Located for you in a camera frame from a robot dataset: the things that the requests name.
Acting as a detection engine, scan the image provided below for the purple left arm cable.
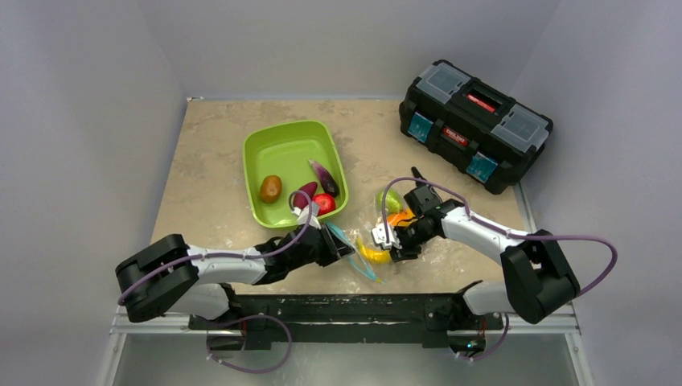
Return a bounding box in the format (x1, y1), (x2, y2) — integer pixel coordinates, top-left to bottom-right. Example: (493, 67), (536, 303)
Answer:
(117, 190), (315, 374)

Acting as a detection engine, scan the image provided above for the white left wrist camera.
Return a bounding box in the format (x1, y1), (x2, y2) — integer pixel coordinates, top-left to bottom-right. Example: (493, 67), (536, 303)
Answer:
(292, 203), (321, 229)

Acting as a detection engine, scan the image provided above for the clear zip top bag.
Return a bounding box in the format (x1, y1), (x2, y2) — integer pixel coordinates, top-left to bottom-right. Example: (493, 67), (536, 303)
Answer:
(327, 188), (417, 285)

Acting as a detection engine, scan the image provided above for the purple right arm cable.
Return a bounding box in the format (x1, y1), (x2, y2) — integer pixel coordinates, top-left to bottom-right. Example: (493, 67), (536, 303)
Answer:
(380, 177), (619, 363)

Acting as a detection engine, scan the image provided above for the purple fake eggplant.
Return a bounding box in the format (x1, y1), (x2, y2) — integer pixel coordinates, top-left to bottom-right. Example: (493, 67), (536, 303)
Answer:
(308, 158), (340, 198)

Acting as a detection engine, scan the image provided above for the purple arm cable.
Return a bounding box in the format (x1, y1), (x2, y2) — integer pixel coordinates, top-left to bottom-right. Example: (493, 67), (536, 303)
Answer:
(117, 190), (315, 374)
(380, 177), (619, 363)

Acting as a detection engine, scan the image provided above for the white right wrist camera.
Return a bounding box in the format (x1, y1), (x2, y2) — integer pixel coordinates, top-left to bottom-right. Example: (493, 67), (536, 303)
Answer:
(371, 224), (400, 250)

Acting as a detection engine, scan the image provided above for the yellow fake banana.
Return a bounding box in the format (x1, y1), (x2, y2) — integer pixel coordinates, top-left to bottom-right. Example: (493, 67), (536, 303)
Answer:
(355, 237), (392, 265)

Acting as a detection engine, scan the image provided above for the aluminium frame rail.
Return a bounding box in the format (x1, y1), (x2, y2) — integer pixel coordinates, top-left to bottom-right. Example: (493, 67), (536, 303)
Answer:
(111, 293), (594, 385)

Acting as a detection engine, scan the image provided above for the orange fake mango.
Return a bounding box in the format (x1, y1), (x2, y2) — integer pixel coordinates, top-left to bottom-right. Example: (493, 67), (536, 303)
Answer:
(387, 208), (416, 227)

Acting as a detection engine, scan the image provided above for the green plastic tray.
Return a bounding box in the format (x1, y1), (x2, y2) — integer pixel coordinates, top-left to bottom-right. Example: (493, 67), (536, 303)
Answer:
(242, 120), (349, 229)

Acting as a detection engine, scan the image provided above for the magenta fake sweet potato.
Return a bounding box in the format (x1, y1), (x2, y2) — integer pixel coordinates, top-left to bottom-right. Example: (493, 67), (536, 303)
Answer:
(293, 182), (318, 209)

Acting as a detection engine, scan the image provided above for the brown fake kiwi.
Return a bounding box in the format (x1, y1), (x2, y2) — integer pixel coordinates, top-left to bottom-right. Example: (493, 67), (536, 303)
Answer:
(259, 175), (282, 204)

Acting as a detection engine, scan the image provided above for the green fake pear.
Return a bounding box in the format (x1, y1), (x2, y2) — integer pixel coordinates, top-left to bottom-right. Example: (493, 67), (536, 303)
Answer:
(375, 188), (404, 215)

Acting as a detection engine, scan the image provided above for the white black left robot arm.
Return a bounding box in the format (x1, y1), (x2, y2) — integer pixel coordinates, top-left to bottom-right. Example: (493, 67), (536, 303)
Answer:
(115, 224), (355, 329)

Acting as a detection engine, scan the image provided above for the black toolbox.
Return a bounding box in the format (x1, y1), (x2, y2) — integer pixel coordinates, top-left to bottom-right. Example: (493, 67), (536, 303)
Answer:
(398, 60), (553, 195)

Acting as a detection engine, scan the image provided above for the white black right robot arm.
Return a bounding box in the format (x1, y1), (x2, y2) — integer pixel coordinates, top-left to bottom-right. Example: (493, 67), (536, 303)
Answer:
(389, 186), (581, 327)

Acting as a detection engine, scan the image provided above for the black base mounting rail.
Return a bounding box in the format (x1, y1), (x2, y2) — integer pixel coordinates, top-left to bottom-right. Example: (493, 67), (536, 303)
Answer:
(188, 290), (503, 352)

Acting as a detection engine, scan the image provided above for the red fake apple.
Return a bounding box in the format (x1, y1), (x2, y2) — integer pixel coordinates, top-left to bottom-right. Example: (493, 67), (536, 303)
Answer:
(313, 193), (336, 216)

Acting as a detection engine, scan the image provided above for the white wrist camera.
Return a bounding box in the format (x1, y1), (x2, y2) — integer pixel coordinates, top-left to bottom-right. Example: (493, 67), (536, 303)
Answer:
(292, 203), (321, 229)
(371, 224), (400, 250)

